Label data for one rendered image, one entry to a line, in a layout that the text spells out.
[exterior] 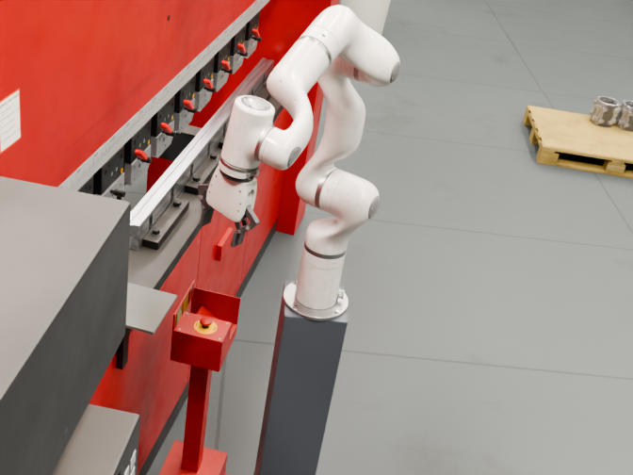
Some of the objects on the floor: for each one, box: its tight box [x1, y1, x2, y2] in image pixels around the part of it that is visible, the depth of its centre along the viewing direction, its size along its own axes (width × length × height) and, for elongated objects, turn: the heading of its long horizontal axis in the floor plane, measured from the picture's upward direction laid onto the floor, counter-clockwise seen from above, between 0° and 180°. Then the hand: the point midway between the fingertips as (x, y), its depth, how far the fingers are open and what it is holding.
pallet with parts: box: [523, 96, 633, 178], centre depth 623 cm, size 109×78×31 cm
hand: (220, 231), depth 192 cm, fingers open, 8 cm apart
